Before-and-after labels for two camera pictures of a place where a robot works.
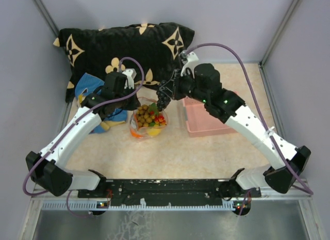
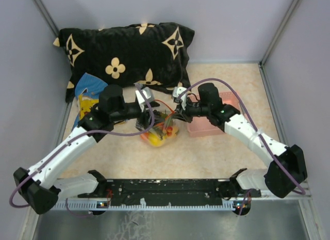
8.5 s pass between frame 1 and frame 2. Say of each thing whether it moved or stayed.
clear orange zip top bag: moved
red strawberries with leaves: moved
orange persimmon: moved
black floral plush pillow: stayed
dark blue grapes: moved
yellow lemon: moved
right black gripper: moved
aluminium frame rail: stayed
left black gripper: moved
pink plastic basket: stayed
